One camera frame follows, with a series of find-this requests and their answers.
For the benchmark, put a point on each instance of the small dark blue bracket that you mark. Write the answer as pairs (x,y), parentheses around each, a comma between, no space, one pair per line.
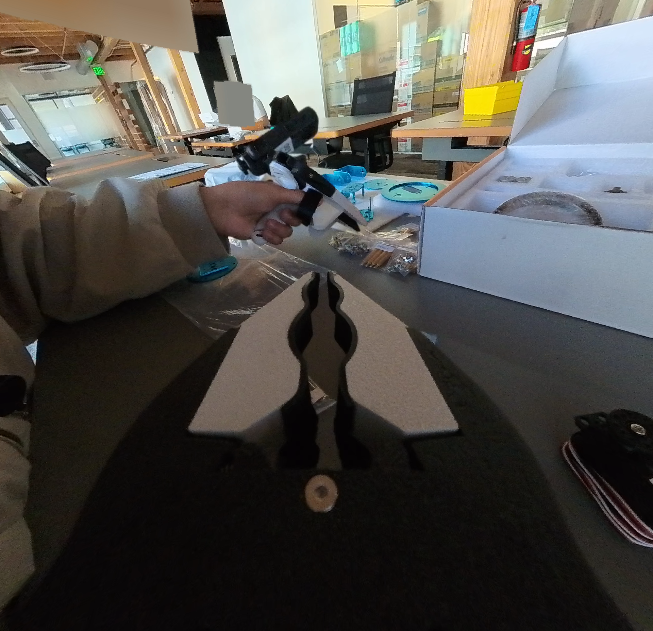
(352,190)
(366,215)

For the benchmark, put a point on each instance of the printed paper sheet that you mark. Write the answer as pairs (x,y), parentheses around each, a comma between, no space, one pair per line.
(163,170)

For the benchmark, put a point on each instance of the grey office desk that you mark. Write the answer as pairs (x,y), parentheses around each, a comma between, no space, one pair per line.
(449,126)
(102,164)
(367,121)
(219,140)

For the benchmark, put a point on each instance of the orange and white box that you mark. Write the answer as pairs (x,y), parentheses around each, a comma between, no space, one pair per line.
(484,264)

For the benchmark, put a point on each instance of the red fire extinguisher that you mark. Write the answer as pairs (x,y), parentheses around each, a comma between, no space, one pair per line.
(524,44)

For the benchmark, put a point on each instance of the zip bag of brass standoffs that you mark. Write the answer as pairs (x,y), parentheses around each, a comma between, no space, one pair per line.
(380,256)

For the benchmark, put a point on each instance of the glass partition wall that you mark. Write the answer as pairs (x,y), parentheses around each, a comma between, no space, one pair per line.
(357,9)

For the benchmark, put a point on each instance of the zip bag of mixed hardware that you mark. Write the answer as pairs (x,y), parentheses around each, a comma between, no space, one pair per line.
(400,232)

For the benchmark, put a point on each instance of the wooden pillar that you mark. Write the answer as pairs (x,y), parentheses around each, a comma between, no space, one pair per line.
(489,29)

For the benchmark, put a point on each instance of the zip bag of assorted screws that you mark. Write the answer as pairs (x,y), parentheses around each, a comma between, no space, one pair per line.
(352,243)

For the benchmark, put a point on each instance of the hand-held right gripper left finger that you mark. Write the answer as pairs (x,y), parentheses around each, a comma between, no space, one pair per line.
(245,381)

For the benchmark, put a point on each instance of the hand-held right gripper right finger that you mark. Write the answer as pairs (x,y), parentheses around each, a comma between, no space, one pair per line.
(403,381)

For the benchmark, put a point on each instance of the white plastic bag bundle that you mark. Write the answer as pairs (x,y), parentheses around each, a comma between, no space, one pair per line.
(224,174)

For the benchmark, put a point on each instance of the person's left hand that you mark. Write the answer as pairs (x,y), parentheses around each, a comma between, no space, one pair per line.
(240,207)

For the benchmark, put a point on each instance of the stack of labelled cartons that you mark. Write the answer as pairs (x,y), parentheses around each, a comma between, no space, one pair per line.
(382,54)

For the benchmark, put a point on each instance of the small black part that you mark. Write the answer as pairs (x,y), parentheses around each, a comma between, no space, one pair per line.
(616,189)

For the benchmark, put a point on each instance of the clear bagged part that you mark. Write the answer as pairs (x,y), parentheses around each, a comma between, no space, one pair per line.
(548,207)

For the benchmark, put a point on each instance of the yellow bin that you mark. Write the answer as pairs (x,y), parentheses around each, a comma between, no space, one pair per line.
(489,100)

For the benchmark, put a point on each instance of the clear plastic bag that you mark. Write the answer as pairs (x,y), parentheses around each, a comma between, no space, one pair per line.
(245,289)

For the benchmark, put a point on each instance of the long blue U bracket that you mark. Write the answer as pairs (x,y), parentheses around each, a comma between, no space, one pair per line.
(349,172)
(334,178)

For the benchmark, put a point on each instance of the black office chair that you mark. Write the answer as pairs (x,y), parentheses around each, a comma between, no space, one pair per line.
(372,93)
(25,162)
(283,111)

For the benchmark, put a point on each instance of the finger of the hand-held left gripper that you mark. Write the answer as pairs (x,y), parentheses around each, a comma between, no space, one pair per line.
(331,197)
(349,217)

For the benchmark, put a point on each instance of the plain blue round plate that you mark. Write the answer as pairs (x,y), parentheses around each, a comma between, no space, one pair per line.
(380,184)

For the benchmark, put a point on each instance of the person's left forearm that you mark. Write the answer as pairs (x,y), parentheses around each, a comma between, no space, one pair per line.
(102,243)

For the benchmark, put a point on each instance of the white foam sheet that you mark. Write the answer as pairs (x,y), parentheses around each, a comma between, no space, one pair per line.
(393,214)

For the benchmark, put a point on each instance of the blue perforated round metal plate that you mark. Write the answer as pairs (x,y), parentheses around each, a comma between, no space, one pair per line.
(194,276)

